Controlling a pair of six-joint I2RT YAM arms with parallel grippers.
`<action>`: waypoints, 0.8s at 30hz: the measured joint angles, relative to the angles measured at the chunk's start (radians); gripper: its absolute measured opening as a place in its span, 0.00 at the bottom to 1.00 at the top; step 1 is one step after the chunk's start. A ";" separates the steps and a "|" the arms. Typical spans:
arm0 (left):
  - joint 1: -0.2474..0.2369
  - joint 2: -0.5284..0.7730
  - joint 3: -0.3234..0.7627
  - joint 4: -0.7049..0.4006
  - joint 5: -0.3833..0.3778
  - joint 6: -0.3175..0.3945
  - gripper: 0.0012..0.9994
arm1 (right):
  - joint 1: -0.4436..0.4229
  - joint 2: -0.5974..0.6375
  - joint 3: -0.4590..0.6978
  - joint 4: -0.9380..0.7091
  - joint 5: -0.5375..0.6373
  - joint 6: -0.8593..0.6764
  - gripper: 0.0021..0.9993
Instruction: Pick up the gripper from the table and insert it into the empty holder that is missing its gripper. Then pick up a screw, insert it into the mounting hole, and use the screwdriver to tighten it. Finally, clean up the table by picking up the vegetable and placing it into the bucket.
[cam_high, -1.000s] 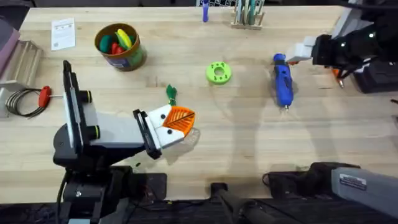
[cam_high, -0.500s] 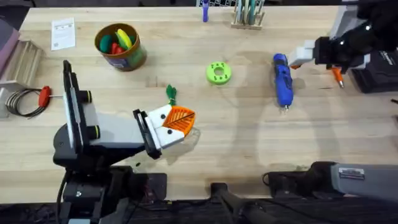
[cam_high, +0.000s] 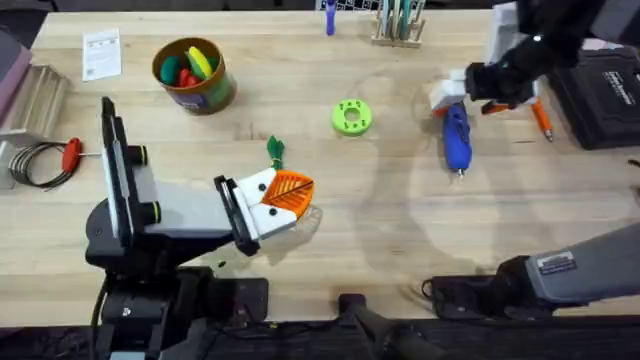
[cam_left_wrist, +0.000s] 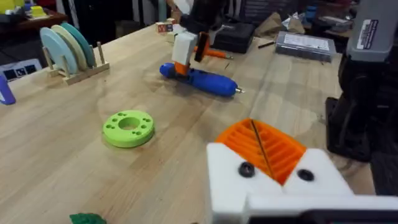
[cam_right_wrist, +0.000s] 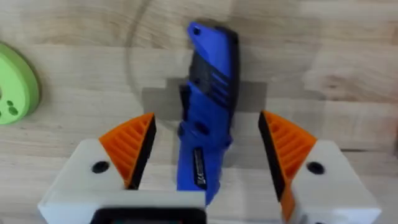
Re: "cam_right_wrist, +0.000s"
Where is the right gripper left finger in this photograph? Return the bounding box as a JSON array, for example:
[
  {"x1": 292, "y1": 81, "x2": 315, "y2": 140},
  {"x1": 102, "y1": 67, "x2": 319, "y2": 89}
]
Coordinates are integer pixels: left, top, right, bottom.
[{"x1": 37, "y1": 112, "x2": 157, "y2": 224}]

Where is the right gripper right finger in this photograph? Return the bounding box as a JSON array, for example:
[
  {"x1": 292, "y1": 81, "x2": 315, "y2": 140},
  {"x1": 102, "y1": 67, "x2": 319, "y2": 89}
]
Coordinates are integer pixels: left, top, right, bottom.
[{"x1": 257, "y1": 110, "x2": 382, "y2": 224}]

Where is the blue electric screwdriver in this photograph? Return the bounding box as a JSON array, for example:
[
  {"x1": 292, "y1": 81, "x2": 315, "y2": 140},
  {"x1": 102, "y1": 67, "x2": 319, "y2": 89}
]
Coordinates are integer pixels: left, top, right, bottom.
[{"x1": 175, "y1": 21, "x2": 240, "y2": 206}]

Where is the green disc with holes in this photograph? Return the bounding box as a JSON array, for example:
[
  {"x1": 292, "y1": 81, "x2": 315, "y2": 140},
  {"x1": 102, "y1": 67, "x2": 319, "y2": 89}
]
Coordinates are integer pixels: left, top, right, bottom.
[{"x1": 0, "y1": 42, "x2": 41, "y2": 126}]

